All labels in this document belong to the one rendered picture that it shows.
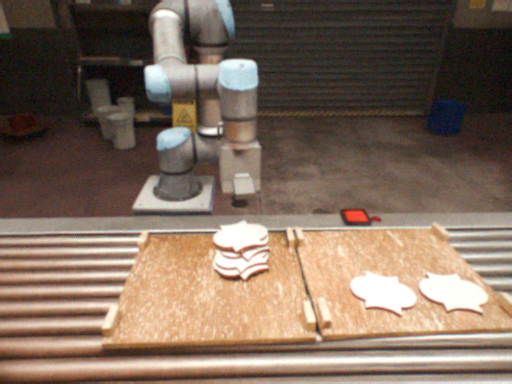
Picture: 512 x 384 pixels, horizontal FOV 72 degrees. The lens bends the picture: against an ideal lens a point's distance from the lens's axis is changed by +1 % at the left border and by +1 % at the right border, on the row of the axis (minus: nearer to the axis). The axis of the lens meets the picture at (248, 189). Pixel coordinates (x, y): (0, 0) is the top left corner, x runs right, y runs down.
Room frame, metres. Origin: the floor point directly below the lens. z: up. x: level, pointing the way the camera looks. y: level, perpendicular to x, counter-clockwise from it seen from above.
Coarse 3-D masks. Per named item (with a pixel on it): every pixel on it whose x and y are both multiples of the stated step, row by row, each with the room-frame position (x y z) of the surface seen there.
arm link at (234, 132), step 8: (224, 120) 0.73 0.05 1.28; (256, 120) 0.71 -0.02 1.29; (224, 128) 0.69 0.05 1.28; (232, 128) 0.68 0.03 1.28; (240, 128) 0.68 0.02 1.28; (248, 128) 0.68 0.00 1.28; (256, 128) 0.71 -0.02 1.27; (224, 136) 0.69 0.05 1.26; (232, 136) 0.68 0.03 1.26; (240, 136) 0.68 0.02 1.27; (248, 136) 0.68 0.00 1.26
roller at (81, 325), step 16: (0, 320) 0.52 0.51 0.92; (16, 320) 0.52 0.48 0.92; (32, 320) 0.52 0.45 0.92; (48, 320) 0.52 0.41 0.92; (64, 320) 0.52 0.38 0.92; (80, 320) 0.52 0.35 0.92; (96, 320) 0.52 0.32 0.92; (0, 336) 0.49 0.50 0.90; (16, 336) 0.50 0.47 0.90; (32, 336) 0.50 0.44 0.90; (48, 336) 0.50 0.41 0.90
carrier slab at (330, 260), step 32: (320, 256) 0.71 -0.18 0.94; (352, 256) 0.71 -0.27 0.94; (384, 256) 0.71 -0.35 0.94; (416, 256) 0.71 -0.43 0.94; (448, 256) 0.71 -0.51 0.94; (320, 288) 0.59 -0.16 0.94; (416, 288) 0.59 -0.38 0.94; (352, 320) 0.50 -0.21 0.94; (384, 320) 0.50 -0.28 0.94; (416, 320) 0.50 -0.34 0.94; (448, 320) 0.50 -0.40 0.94; (480, 320) 0.50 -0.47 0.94
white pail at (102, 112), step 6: (102, 108) 4.48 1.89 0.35; (108, 108) 4.52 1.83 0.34; (114, 108) 4.53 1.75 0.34; (102, 114) 4.26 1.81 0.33; (108, 114) 4.26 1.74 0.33; (102, 120) 4.27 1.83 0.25; (102, 126) 4.29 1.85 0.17; (108, 126) 4.26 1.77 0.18; (102, 132) 4.33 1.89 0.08; (108, 132) 4.26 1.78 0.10; (108, 138) 4.27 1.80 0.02
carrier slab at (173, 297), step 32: (160, 256) 0.71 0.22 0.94; (192, 256) 0.71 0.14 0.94; (288, 256) 0.71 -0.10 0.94; (128, 288) 0.59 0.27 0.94; (160, 288) 0.59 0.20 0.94; (192, 288) 0.59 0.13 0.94; (224, 288) 0.59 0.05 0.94; (256, 288) 0.59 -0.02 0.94; (288, 288) 0.59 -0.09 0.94; (128, 320) 0.50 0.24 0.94; (160, 320) 0.50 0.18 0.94; (192, 320) 0.50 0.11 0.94; (224, 320) 0.50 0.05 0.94; (256, 320) 0.50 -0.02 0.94; (288, 320) 0.50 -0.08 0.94
